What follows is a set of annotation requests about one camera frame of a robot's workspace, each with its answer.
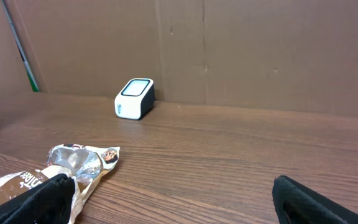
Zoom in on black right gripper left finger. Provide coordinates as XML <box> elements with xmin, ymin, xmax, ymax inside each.
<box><xmin>0</xmin><ymin>174</ymin><xmax>75</xmax><ymax>224</ymax></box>

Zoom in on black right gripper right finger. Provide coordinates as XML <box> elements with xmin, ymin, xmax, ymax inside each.
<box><xmin>272</xmin><ymin>175</ymin><xmax>358</xmax><ymax>224</ymax></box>

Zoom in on dried mushroom plastic bag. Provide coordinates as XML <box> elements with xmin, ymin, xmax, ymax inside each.
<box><xmin>0</xmin><ymin>144</ymin><xmax>120</xmax><ymax>224</ymax></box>

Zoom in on white barcode scanner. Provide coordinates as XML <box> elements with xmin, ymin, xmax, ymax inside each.
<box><xmin>114</xmin><ymin>78</ymin><xmax>156</xmax><ymax>120</ymax></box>

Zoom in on white green pole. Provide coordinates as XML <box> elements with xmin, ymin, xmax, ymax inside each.
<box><xmin>1</xmin><ymin>0</ymin><xmax>40</xmax><ymax>92</ymax></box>

